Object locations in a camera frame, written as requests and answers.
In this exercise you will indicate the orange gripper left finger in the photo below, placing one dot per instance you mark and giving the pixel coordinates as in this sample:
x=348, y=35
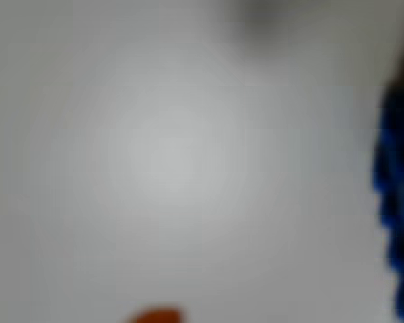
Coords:
x=155, y=316

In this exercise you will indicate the small blue block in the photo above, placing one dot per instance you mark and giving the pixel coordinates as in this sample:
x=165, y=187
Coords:
x=399, y=202

